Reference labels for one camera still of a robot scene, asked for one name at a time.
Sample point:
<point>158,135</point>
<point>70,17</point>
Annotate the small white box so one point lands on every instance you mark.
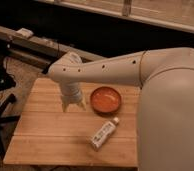
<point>25,32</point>

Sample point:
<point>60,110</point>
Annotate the long wooden beam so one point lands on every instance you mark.
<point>37,51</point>

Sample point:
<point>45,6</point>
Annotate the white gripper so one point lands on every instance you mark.
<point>71,94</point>

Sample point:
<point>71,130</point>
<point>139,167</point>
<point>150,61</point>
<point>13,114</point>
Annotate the wooden shelf frame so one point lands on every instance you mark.
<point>174,14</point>

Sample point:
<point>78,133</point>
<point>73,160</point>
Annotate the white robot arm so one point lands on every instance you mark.
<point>165,115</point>

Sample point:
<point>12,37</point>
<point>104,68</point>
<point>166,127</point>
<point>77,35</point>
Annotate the white plastic bottle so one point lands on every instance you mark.
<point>103,134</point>

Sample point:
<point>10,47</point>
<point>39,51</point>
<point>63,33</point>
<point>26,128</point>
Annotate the wooden table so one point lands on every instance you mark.
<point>47,135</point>

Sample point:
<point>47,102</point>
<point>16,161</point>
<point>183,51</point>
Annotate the orange ceramic bowl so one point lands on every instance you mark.
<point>105,100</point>

